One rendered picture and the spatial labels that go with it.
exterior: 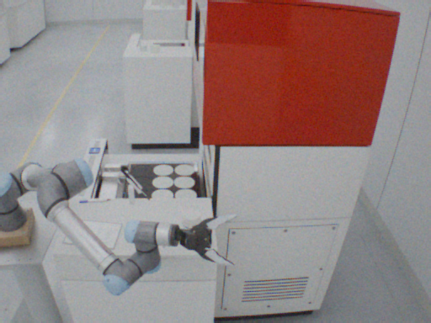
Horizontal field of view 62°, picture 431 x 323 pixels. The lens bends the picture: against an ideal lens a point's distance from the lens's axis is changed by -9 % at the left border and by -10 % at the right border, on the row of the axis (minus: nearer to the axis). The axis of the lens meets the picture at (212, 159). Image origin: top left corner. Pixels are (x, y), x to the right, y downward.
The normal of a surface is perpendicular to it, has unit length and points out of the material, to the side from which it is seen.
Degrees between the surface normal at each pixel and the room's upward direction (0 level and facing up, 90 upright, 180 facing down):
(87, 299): 90
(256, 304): 90
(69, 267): 90
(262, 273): 90
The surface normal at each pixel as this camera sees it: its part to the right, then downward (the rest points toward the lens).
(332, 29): 0.09, 0.52
